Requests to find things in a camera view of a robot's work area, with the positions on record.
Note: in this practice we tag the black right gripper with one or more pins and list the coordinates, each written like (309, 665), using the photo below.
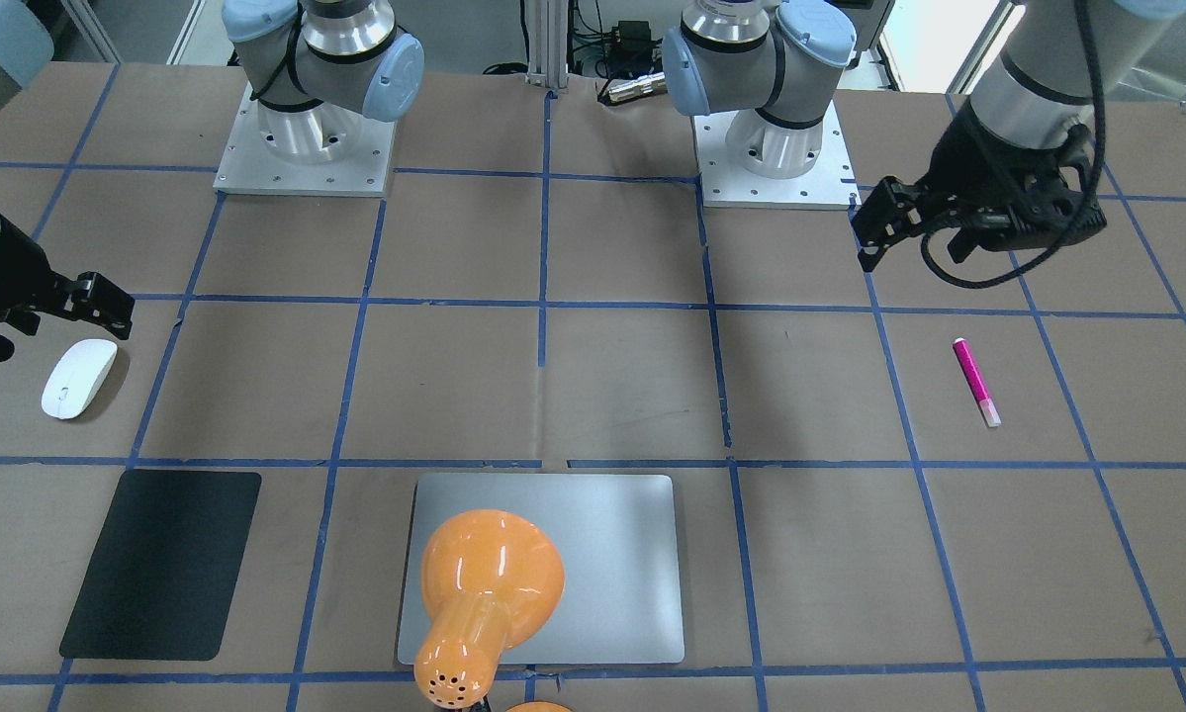
(7, 272)

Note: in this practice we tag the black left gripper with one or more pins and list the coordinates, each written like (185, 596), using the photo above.
(970, 161)

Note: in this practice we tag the white computer mouse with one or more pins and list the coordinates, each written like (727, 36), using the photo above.
(77, 377)

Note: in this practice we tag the pink highlighter pen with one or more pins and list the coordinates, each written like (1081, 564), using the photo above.
(976, 383)

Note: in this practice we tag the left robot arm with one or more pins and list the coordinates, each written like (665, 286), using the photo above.
(784, 59)

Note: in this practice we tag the black mousepad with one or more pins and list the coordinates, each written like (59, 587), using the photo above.
(162, 574)

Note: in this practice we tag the silver laptop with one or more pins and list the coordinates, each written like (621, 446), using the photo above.
(622, 603)

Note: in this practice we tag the orange desk lamp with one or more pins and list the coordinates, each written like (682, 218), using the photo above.
(490, 580)

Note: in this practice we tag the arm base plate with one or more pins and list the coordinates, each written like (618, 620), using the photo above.
(745, 162)
(326, 151)

